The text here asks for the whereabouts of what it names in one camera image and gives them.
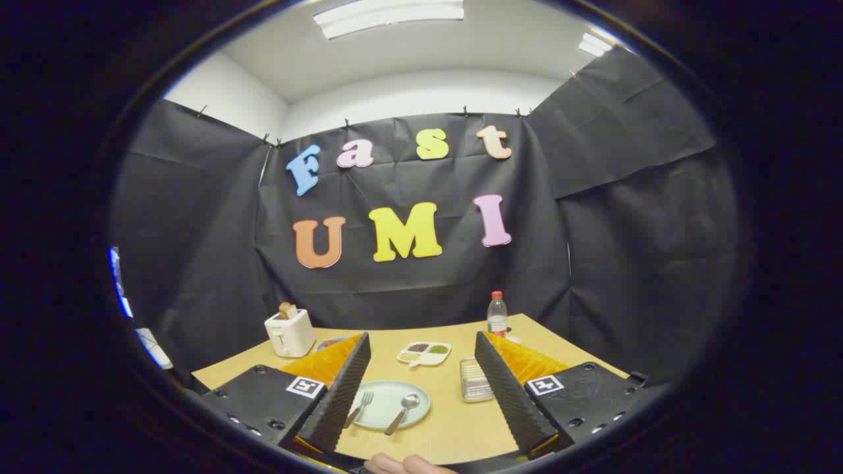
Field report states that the clear red-capped water bottle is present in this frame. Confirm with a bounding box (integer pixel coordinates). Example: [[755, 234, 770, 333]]
[[487, 291, 508, 338]]

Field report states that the white toaster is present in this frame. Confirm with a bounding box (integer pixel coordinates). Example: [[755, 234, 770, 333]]
[[264, 308, 317, 358]]

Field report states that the white divided dish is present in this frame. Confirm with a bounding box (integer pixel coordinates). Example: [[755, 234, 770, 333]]
[[396, 341, 452, 367]]

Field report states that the small ceiling light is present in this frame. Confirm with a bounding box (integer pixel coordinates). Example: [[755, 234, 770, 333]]
[[578, 32, 614, 57]]

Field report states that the wooden-handled metal fork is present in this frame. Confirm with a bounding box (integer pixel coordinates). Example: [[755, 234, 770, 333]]
[[343, 391, 375, 429]]

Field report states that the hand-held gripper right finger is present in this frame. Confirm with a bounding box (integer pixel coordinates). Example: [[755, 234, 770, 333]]
[[474, 331, 649, 458]]

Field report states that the wooden-handled metal spoon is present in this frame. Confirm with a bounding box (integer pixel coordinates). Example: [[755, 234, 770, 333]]
[[385, 394, 420, 436]]

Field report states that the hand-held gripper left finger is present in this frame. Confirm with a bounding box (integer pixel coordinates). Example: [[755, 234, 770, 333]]
[[198, 332, 371, 455]]

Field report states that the white sheet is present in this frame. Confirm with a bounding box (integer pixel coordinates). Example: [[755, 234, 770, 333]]
[[135, 328, 173, 370]]

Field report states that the pale green plate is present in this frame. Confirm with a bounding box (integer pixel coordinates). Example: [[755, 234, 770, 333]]
[[344, 381, 431, 431]]

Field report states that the long ceiling light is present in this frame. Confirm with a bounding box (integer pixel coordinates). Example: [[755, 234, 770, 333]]
[[313, 0, 465, 40]]

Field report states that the metal wire basket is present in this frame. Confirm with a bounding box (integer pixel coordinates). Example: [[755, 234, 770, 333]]
[[460, 357, 495, 403]]

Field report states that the black backdrop cloth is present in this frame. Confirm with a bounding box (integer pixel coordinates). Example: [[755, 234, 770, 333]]
[[109, 46, 738, 396]]

